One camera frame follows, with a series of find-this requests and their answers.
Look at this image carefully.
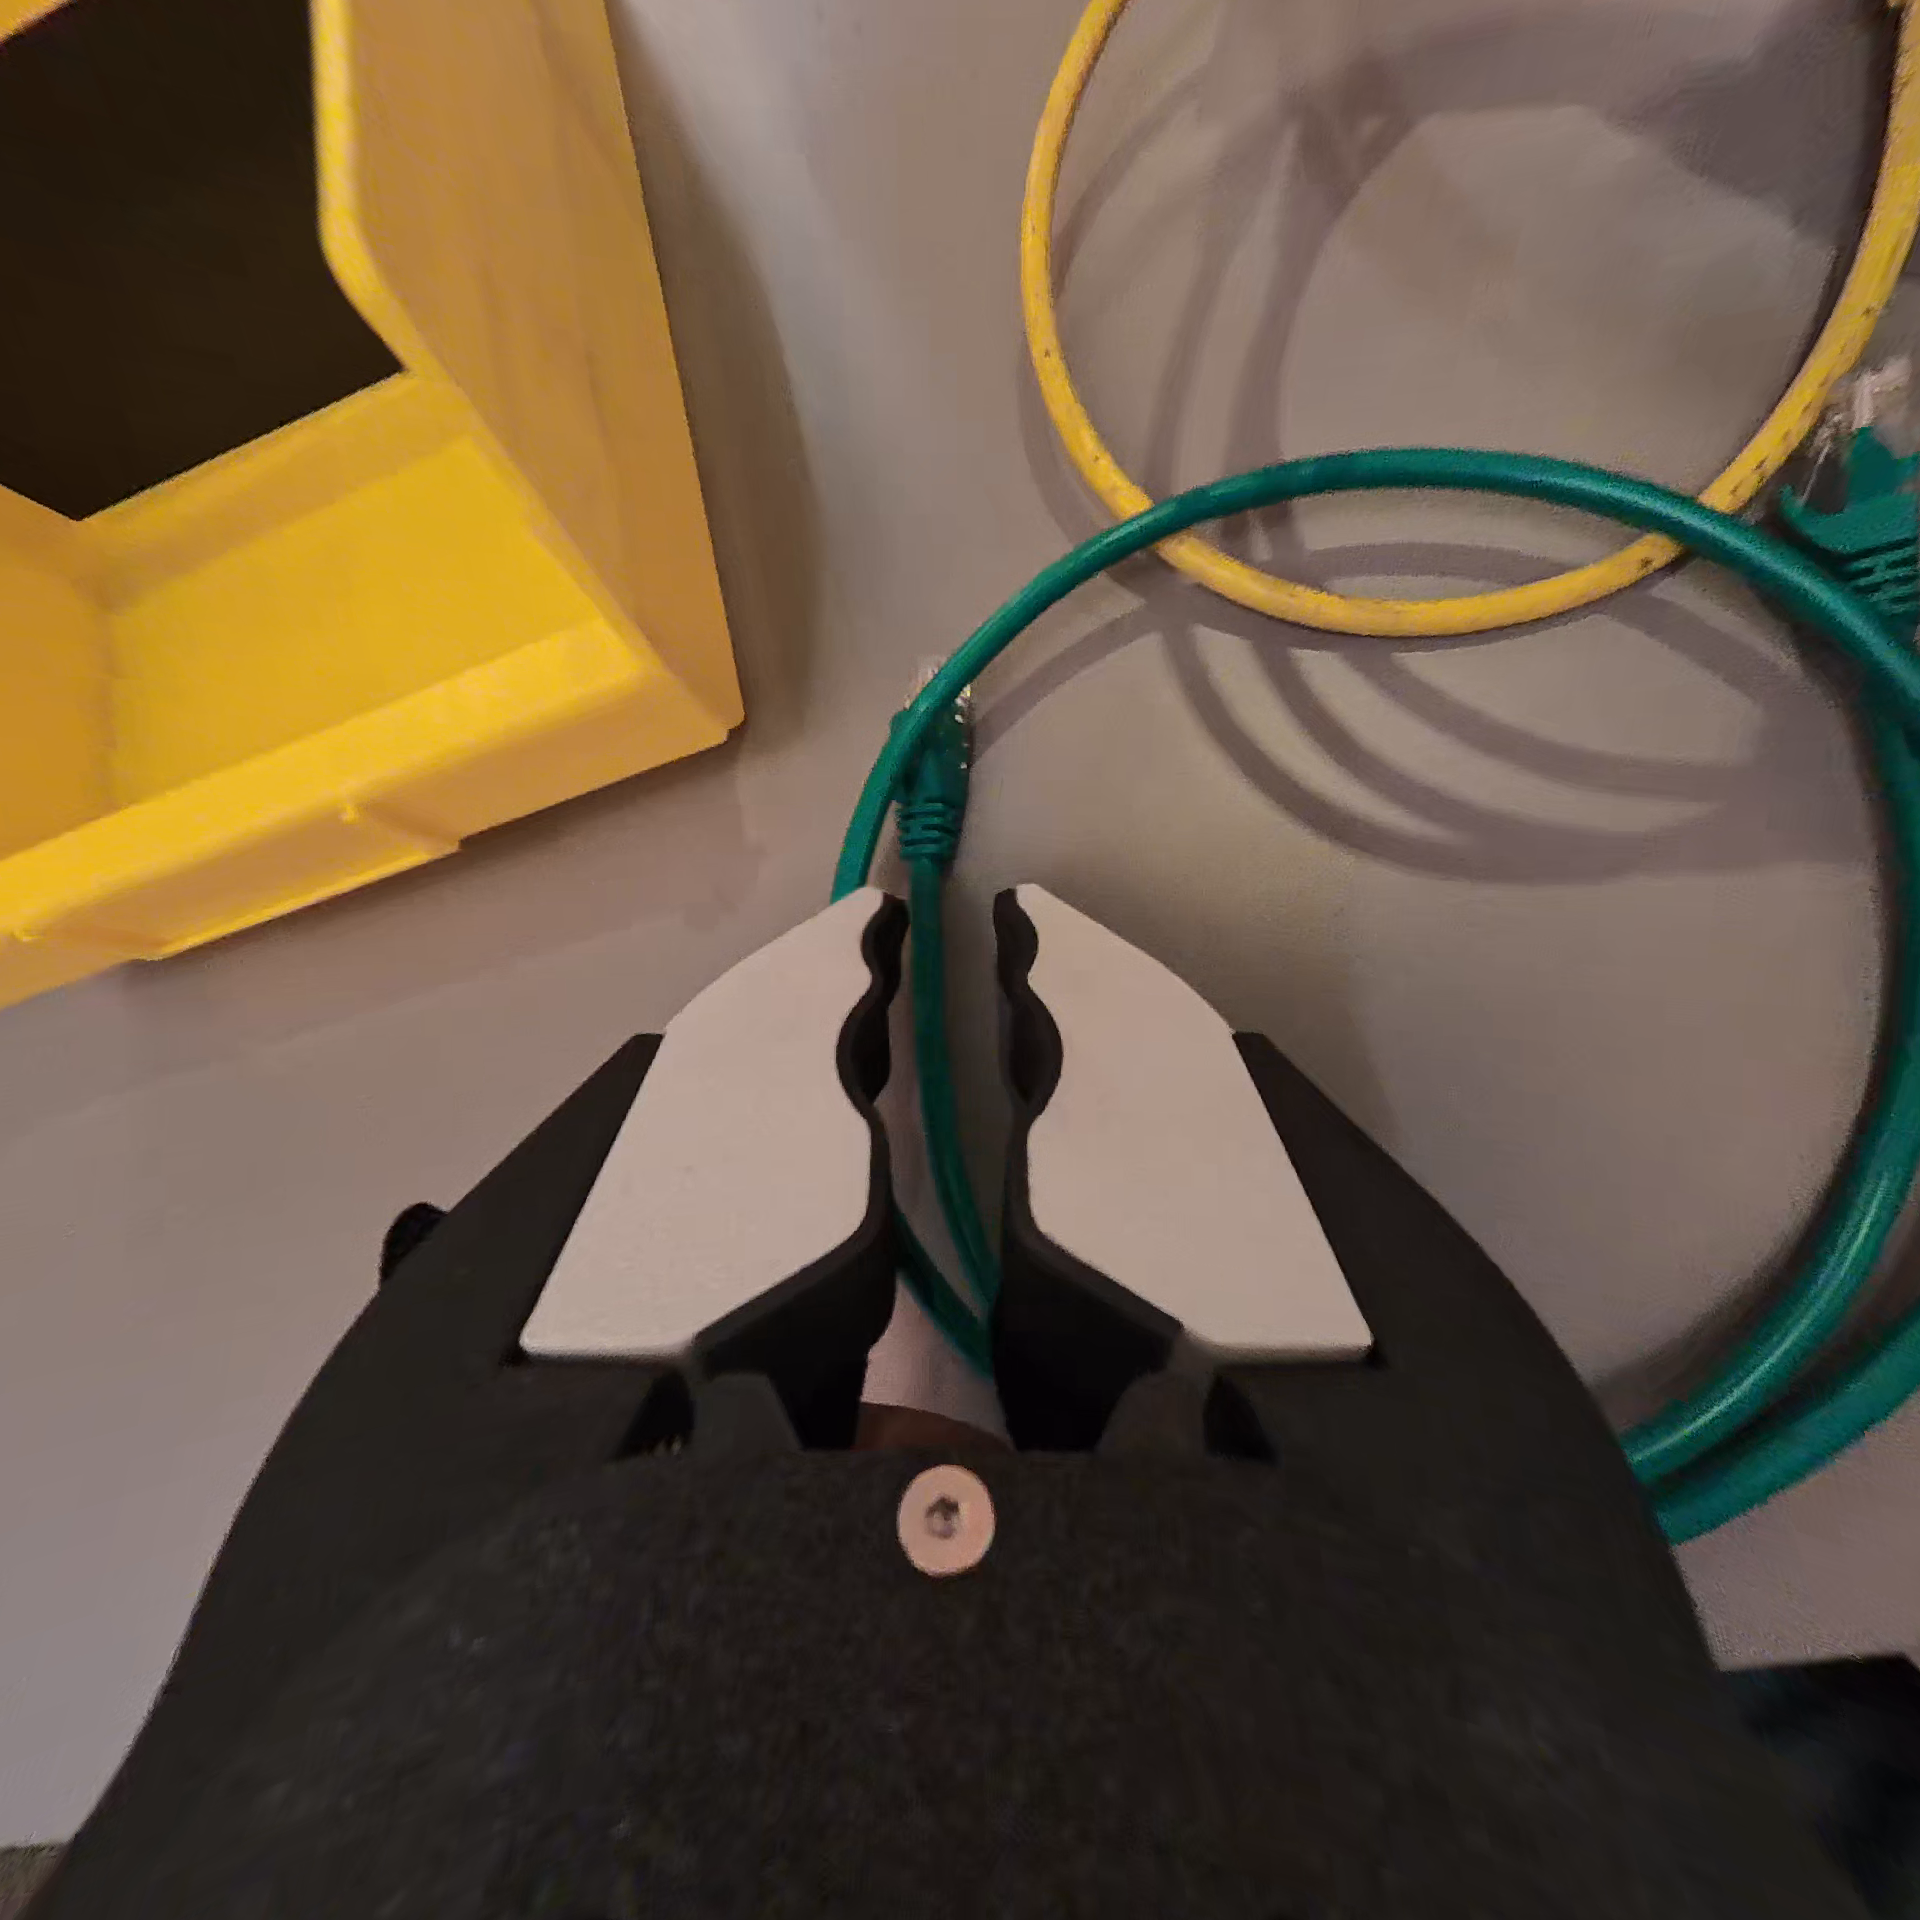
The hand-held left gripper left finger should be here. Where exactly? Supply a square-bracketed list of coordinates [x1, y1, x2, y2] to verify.
[516, 885, 915, 1455]

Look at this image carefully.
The yellow ethernet cable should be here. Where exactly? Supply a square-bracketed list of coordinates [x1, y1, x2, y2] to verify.
[1019, 0, 1920, 639]

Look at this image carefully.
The green ethernet cable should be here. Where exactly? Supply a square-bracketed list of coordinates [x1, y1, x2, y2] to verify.
[831, 423, 1920, 1547]

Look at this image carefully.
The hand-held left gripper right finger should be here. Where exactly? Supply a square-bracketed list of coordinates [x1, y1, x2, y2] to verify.
[989, 885, 1375, 1455]

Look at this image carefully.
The yellow storage bin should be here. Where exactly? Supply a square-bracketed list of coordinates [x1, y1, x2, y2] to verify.
[0, 0, 746, 1009]

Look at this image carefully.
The person's dark clothing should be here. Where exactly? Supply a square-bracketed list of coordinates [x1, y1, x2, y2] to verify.
[1717, 1656, 1920, 1920]

